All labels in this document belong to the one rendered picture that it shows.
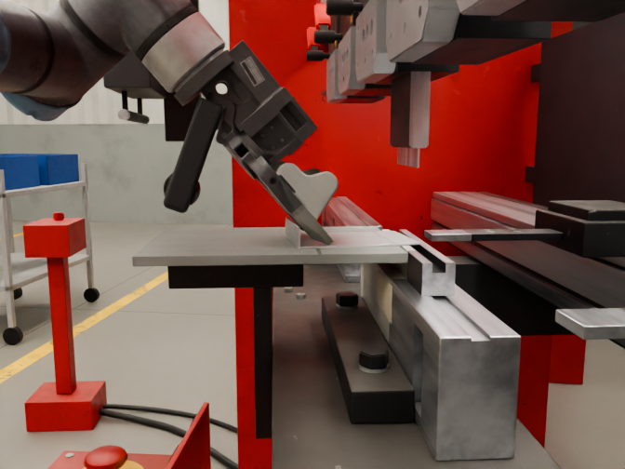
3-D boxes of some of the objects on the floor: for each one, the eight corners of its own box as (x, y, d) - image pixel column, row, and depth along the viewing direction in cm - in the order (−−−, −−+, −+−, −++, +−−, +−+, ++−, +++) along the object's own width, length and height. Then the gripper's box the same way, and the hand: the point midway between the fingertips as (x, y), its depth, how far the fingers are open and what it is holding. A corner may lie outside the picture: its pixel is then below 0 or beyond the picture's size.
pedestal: (46, 408, 248) (31, 210, 235) (107, 407, 249) (96, 209, 236) (26, 432, 228) (8, 217, 215) (93, 430, 230) (79, 216, 217)
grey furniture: (9, 298, 420) (-2, 162, 405) (99, 301, 412) (91, 163, 397) (-92, 340, 332) (-111, 168, 317) (20, 345, 324) (6, 169, 309)
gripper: (244, 29, 54) (387, 206, 59) (235, 48, 66) (354, 194, 71) (171, 91, 53) (321, 263, 58) (176, 100, 65) (299, 242, 70)
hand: (312, 234), depth 64 cm, fingers open, 5 cm apart
